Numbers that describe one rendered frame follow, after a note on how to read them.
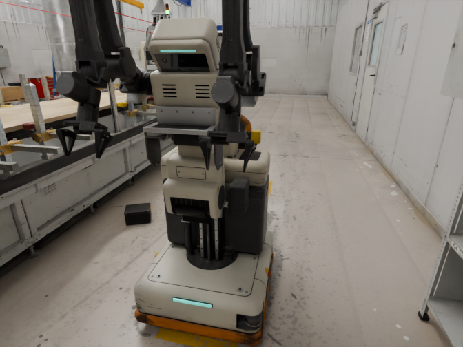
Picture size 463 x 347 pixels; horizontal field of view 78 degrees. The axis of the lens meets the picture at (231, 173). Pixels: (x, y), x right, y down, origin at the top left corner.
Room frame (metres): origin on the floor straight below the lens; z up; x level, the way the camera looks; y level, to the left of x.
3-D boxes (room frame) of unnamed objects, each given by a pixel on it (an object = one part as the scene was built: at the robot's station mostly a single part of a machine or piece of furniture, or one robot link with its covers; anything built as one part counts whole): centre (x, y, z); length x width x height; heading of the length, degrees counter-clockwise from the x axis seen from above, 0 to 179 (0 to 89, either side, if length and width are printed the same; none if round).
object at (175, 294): (1.30, 0.10, 0.16); 0.67 x 0.64 x 0.25; 167
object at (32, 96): (1.67, 1.13, 0.90); 0.04 x 0.04 x 0.48; 78
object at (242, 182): (1.13, 0.08, 0.68); 0.28 x 0.27 x 0.25; 77
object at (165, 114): (1.02, 0.17, 0.99); 0.28 x 0.16 x 0.22; 77
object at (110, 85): (2.39, 0.97, 0.93); 0.05 x 0.05 x 0.45; 78
